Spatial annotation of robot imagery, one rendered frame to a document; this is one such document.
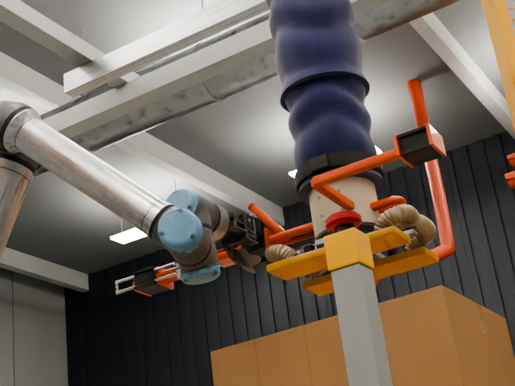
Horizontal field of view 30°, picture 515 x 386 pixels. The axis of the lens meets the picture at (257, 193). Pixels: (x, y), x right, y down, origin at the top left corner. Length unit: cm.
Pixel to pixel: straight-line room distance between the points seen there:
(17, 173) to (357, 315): 100
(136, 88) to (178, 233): 352
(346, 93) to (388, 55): 913
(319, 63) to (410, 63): 939
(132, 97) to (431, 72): 711
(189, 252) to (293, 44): 73
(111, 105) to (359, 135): 331
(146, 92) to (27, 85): 554
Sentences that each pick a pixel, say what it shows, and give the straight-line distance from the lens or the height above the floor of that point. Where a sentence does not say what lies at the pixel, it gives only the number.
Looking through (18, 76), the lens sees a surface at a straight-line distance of 1085.
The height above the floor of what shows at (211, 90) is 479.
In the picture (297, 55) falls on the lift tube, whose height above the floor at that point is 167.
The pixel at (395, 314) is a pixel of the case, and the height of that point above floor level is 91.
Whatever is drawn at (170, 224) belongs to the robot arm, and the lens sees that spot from 204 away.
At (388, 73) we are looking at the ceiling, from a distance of 1196.
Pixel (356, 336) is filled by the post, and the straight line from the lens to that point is 175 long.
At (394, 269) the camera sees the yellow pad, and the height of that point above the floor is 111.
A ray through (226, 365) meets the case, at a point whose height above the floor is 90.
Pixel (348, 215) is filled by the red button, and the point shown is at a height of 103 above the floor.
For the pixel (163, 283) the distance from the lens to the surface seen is 265.
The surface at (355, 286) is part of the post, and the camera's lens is 177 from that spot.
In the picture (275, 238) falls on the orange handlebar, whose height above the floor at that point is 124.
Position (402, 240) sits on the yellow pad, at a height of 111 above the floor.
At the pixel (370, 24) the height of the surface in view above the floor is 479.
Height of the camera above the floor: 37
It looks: 24 degrees up
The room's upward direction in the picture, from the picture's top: 7 degrees counter-clockwise
